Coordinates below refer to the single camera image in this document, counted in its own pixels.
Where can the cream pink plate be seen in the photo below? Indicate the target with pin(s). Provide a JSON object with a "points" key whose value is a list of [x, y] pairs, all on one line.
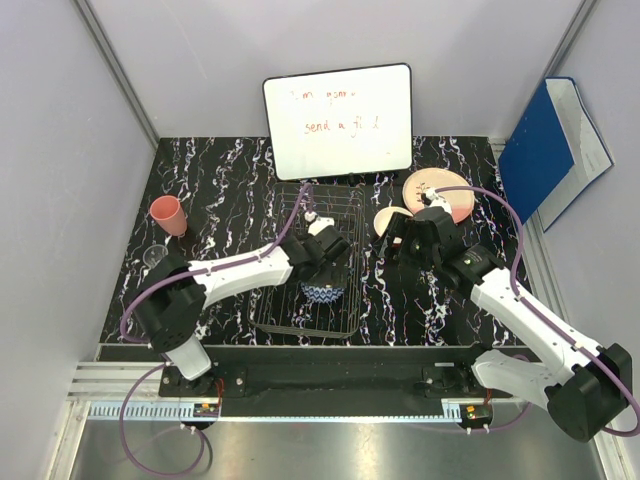
{"points": [[461, 201]]}

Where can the red floral bowl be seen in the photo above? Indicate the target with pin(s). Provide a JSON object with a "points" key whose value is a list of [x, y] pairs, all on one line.
{"points": [[383, 218]]}

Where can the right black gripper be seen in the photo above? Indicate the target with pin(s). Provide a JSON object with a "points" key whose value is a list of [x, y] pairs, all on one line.
{"points": [[401, 227]]}

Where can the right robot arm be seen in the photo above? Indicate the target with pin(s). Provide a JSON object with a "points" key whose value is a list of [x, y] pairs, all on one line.
{"points": [[582, 385]]}

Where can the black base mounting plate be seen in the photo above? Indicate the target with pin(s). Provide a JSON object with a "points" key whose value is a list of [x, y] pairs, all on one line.
{"points": [[332, 382]]}

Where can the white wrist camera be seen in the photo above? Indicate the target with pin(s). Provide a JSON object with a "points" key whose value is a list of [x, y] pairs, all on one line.
{"points": [[432, 199], [317, 223]]}

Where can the pink plastic cup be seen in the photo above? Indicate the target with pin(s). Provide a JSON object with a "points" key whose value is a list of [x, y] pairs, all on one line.
{"points": [[168, 213]]}

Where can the white whiteboard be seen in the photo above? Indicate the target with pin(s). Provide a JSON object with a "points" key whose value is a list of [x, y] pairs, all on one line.
{"points": [[341, 122]]}

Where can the blue folder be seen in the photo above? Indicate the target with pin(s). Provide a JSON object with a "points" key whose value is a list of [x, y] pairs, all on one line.
{"points": [[554, 153]]}

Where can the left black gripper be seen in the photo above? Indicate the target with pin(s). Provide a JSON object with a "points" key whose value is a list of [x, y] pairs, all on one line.
{"points": [[334, 278]]}

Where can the clear drinking glass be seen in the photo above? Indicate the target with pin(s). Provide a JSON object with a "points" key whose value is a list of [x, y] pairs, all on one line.
{"points": [[154, 254]]}

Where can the blue white patterned bowl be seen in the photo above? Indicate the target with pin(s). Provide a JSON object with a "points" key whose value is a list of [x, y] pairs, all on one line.
{"points": [[321, 294]]}

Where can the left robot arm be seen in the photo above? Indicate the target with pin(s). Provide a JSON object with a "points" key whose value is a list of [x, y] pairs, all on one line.
{"points": [[169, 305]]}

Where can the white slotted cable duct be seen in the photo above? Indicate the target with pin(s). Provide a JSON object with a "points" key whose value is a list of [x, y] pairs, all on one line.
{"points": [[160, 411]]}

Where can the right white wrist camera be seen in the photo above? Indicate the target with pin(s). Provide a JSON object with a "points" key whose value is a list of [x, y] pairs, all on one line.
{"points": [[432, 199]]}

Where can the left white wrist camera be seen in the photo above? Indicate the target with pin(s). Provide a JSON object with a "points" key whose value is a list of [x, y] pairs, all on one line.
{"points": [[317, 223]]}

